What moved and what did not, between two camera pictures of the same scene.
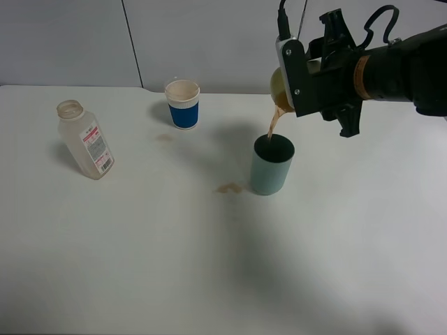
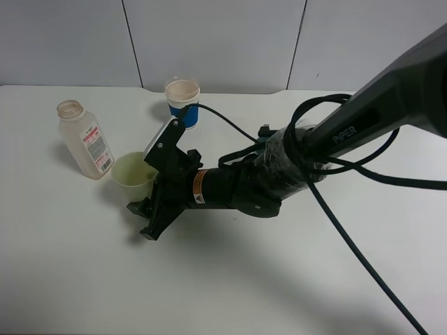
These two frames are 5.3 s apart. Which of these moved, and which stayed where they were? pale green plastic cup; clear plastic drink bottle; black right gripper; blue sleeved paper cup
Moved: pale green plastic cup; black right gripper
Stayed: clear plastic drink bottle; blue sleeved paper cup
